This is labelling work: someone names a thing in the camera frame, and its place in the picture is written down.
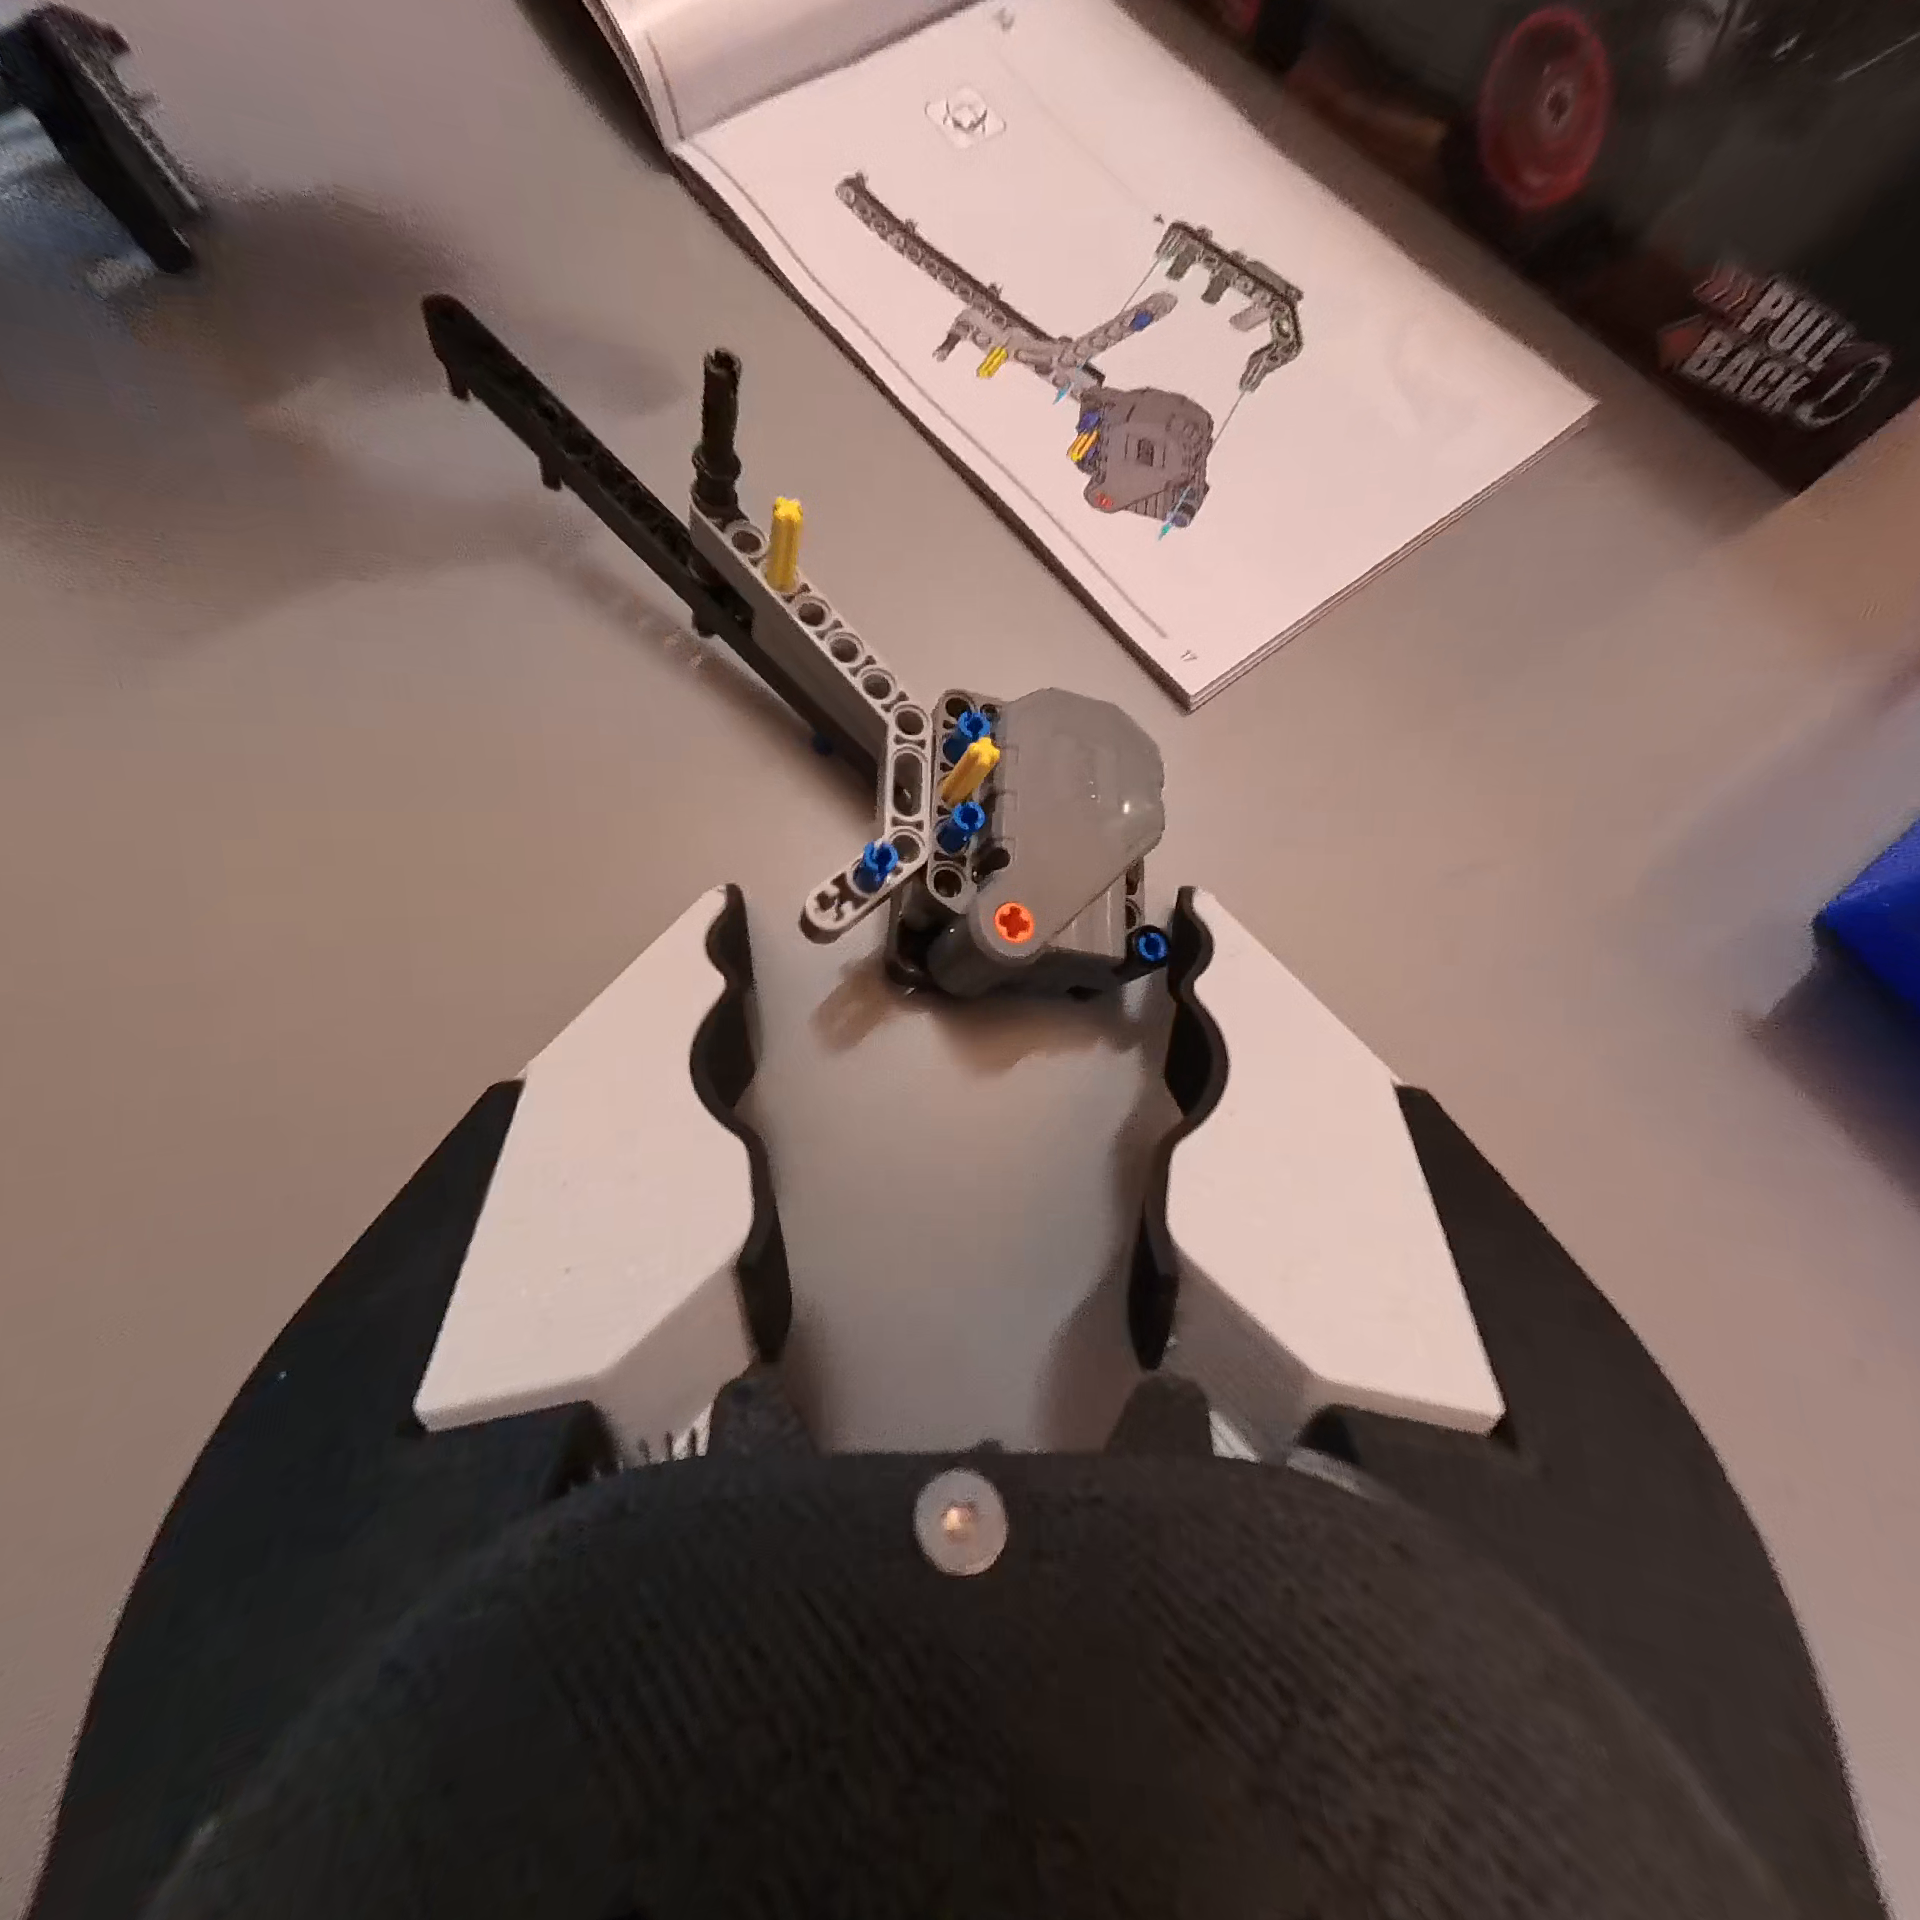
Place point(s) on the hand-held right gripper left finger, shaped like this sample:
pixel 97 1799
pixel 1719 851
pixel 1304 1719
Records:
pixel 599 1201

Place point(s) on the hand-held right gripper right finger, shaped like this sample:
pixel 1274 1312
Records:
pixel 1319 1201

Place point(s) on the grey toy brick assembly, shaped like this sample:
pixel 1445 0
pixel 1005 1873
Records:
pixel 1079 779

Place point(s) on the blue storage bin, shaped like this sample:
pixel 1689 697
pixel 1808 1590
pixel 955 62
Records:
pixel 1874 931

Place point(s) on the instruction booklet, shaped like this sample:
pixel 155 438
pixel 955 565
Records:
pixel 1349 495

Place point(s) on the toy truck box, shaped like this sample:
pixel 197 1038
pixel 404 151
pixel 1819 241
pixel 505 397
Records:
pixel 1650 149

